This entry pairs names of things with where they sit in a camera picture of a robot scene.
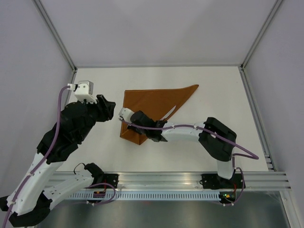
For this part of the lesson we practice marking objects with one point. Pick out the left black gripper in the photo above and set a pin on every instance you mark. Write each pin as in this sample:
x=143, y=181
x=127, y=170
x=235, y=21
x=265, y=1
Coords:
x=107, y=110

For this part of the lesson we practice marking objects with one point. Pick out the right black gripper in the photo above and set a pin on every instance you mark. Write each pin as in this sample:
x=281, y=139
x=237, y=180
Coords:
x=131, y=127

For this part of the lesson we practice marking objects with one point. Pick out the orange-brown cloth napkin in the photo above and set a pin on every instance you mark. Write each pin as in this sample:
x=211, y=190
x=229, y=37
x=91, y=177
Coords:
x=155, y=103

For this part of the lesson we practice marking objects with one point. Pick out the white plastic knife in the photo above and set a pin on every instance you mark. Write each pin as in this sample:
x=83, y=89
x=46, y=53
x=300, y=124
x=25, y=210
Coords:
x=168, y=114

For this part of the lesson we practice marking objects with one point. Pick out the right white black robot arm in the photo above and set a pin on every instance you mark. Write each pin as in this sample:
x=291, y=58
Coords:
x=217, y=139

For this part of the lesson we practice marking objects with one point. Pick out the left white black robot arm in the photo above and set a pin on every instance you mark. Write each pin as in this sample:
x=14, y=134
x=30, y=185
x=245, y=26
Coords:
x=32, y=201

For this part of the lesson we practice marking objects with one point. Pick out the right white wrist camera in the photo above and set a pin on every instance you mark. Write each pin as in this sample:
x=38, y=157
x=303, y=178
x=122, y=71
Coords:
x=125, y=114

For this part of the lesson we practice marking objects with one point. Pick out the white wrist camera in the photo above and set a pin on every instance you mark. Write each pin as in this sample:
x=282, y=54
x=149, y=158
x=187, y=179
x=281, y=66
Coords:
x=83, y=91
x=125, y=114

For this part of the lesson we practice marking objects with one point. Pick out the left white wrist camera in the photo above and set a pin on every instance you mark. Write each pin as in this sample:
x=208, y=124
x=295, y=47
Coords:
x=83, y=91

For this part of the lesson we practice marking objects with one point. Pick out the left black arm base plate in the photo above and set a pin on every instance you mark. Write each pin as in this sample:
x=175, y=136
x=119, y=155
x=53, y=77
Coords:
x=111, y=178

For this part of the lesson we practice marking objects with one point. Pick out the white slotted cable duct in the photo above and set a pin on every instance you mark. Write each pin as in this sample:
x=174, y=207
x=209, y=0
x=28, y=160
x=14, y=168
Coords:
x=147, y=195

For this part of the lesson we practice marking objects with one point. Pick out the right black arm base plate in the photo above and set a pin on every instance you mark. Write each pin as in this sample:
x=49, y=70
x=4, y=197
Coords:
x=215, y=182

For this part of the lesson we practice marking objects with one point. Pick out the left aluminium frame post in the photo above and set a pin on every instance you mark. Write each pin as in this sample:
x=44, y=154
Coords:
x=53, y=31

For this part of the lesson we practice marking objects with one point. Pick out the aluminium frame post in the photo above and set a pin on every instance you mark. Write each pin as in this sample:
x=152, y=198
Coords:
x=53, y=31
x=270, y=17

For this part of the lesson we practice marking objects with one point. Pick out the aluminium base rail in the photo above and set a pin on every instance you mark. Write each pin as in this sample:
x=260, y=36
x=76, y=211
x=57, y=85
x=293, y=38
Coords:
x=254, y=181

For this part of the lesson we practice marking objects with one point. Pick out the right aluminium frame post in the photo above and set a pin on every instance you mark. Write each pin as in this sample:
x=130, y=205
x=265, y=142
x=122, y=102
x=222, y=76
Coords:
x=270, y=17

